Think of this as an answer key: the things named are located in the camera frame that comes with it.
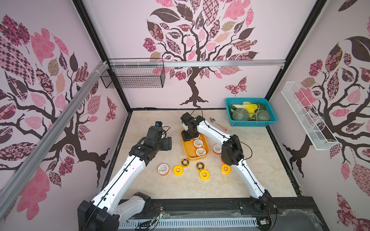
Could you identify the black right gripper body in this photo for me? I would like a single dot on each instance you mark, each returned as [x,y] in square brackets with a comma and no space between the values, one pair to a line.
[187,135]

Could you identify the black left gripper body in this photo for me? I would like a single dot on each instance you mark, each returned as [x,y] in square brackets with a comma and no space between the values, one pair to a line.
[163,145]

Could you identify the yellow plastic storage box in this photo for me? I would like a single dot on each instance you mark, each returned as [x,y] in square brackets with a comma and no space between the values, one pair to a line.
[190,150]

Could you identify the orange tape roll mid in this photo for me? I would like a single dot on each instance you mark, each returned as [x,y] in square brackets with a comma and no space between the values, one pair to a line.
[217,149]
[200,152]

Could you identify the black yellow tape roll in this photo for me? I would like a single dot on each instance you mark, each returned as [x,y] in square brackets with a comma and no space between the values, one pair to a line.
[200,166]
[185,163]

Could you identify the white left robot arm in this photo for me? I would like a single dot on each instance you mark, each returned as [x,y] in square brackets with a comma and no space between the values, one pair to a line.
[105,212]

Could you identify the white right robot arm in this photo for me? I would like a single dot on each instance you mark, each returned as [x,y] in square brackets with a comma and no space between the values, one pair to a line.
[232,155]

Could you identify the yellow tape roll centre front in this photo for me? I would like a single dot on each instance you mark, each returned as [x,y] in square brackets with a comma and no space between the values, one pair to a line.
[204,175]

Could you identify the yellow tape roll right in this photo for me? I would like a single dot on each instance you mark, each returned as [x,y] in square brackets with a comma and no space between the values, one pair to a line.
[225,169]

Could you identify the green melon left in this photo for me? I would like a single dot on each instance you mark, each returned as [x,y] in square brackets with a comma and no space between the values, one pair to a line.
[240,114]

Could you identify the green melon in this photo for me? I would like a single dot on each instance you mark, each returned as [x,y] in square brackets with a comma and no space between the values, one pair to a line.
[240,114]
[263,115]

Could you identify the yellow toy corn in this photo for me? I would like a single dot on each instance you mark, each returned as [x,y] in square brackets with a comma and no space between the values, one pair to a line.
[251,108]

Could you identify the green melon right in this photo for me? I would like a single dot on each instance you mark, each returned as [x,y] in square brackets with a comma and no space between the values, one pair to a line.
[263,115]

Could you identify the teal plastic basket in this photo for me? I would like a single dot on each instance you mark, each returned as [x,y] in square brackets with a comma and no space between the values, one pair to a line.
[253,121]

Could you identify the spoon with pink handle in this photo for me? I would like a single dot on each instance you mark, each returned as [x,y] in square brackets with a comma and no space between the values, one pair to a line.
[222,127]

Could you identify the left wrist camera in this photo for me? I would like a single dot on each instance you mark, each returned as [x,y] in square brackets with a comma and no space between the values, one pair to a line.
[159,124]

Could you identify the aluminium rail back wall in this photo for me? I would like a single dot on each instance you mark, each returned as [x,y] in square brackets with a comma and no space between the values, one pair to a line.
[202,63]

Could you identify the aluminium rail wall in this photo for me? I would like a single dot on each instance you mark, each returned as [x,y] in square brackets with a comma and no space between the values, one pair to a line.
[21,177]
[202,63]

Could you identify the black wire wall basket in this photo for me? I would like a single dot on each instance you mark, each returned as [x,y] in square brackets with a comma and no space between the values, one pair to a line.
[134,73]

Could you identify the white slotted cable duct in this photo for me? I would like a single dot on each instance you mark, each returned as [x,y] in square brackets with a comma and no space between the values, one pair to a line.
[187,223]

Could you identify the black base frame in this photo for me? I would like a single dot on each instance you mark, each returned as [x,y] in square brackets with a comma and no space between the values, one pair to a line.
[292,213]

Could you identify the white wire wall shelf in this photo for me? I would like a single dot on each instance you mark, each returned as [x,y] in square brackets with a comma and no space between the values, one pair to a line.
[314,125]

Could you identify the aluminium rail left wall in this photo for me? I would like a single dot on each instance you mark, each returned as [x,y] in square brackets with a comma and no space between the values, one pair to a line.
[21,177]

